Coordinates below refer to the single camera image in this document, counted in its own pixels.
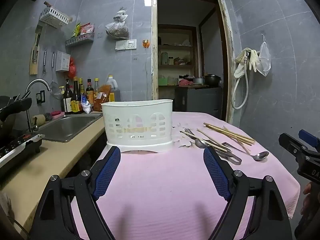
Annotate dark cabinet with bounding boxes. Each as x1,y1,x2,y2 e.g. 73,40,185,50
174,86,223,119

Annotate wooden knife holder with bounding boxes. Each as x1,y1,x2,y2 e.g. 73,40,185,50
29,25,43,75

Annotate red snack packet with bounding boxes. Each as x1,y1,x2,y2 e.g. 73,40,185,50
79,23,95,35

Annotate dark bottle red label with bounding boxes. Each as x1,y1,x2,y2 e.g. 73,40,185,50
86,79,94,105

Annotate beige kitchen counter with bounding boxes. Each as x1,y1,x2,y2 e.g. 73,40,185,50
0,115,108,233

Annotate metal fork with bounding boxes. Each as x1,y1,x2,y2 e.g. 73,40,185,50
186,128,201,141

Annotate hanging mesh strainer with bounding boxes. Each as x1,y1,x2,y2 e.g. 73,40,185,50
49,52,63,99

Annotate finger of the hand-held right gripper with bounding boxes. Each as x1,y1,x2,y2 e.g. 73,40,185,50
279,133,310,164
299,129,320,153

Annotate grey wall shelf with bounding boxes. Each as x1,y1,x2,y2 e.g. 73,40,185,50
65,32,95,47

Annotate hanging white mesh bag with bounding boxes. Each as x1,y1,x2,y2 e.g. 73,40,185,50
256,34,272,77

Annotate hanging clear plastic bag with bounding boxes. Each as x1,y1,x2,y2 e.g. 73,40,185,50
105,7,130,40

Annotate tall dark sauce bottle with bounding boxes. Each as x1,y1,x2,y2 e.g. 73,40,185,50
71,77,81,113

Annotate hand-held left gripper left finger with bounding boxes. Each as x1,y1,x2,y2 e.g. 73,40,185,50
30,146,122,240

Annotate black wok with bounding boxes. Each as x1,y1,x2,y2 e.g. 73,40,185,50
0,95,33,137

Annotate orange spice bag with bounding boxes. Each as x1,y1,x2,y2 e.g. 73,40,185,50
93,85,111,112

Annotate curved steel faucet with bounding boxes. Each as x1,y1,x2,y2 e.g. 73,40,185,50
25,79,52,132

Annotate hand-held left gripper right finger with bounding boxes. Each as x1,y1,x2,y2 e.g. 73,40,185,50
203,146,293,240

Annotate yellow pump dispenser bottle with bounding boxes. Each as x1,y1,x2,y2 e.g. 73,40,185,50
59,86,66,113

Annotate beige loofah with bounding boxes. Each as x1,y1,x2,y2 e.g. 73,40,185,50
32,115,46,126

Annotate wooden storage shelf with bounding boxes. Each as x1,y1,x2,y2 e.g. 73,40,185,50
158,25,198,87

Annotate white wall box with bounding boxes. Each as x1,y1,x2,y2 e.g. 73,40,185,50
55,50,71,72

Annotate dark bottle white label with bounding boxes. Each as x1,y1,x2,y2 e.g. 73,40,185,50
64,79,73,114

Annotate white rubber gloves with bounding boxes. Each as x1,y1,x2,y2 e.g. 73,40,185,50
234,47,260,78

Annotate white wall basket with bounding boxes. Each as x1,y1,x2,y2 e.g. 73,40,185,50
39,7,70,29

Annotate black induction cooker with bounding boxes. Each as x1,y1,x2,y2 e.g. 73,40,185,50
0,133,45,178

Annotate metal utensil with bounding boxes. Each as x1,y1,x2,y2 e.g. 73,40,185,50
209,144,242,165

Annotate white blue salt bag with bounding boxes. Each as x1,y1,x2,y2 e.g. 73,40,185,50
81,97,93,113

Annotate pink tablecloth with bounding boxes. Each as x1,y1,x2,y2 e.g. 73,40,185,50
71,112,300,240

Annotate red plastic bag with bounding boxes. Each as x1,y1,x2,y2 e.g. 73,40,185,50
68,57,77,78

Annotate person's right hand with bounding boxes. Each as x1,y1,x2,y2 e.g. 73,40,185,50
301,182,313,215

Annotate black cooking pot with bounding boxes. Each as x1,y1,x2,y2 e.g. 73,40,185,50
204,74,222,87

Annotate white plastic utensil basket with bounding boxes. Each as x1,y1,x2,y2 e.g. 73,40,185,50
101,99,174,153

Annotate white sprayer hose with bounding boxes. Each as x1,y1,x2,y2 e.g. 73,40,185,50
231,51,250,110

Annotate steel kitchen sink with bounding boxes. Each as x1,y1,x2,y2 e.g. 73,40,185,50
37,114,103,143

